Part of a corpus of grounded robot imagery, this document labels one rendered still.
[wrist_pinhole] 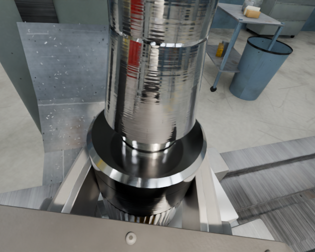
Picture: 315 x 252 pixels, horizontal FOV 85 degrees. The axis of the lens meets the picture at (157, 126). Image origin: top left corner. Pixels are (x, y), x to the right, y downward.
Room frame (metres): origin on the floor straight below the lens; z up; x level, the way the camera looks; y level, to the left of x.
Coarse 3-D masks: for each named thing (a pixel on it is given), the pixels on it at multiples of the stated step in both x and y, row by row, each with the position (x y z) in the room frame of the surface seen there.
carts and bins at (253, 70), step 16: (256, 0) 2.48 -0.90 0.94; (240, 16) 2.12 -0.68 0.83; (256, 16) 2.15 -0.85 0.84; (208, 48) 2.59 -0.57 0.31; (224, 48) 2.55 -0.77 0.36; (256, 48) 1.93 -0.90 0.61; (272, 48) 2.25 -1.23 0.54; (288, 48) 2.09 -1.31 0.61; (224, 64) 1.97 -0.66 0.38; (240, 64) 2.05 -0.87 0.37; (256, 64) 1.89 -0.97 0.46; (272, 64) 1.86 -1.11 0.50; (240, 80) 1.96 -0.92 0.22; (256, 80) 1.87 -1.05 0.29; (240, 96) 1.91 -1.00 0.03; (256, 96) 1.92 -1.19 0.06
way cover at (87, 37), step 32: (32, 32) 0.33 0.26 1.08; (64, 32) 0.35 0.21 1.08; (96, 32) 0.37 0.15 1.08; (32, 64) 0.30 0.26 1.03; (64, 64) 0.32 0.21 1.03; (96, 64) 0.34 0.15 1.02; (64, 96) 0.29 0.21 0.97; (96, 96) 0.31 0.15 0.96; (64, 128) 0.24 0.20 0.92; (64, 160) 0.19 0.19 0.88
